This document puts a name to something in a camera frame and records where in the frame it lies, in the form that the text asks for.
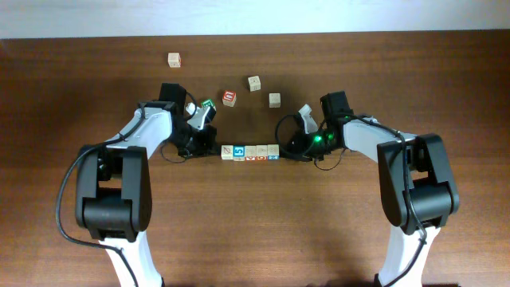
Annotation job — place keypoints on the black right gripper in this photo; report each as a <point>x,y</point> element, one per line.
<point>297,141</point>

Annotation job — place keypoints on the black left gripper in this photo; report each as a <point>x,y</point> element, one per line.
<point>205,147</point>

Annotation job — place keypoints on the plain wooden block row end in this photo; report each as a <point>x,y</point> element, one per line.
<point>227,152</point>

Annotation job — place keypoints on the ice cream wooden block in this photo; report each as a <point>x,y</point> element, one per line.
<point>250,153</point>

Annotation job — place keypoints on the blue K wooden block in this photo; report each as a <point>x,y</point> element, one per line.
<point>273,151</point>

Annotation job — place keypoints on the red I wooden block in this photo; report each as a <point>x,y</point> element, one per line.
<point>262,152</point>

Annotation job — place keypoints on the green N wooden block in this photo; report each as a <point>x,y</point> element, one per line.
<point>274,100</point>

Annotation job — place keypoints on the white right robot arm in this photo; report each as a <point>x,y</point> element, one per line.
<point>417,188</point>

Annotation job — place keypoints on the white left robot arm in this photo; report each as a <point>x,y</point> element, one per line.
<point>113,187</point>

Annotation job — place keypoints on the green B wooden block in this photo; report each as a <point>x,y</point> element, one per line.
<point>208,105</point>

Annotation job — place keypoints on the red U wooden block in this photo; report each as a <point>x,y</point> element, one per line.
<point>229,98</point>

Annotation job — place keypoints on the green R wooden block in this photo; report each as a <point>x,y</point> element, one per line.
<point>254,83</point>

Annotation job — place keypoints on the plain wooden block far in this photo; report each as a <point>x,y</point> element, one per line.
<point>174,60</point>

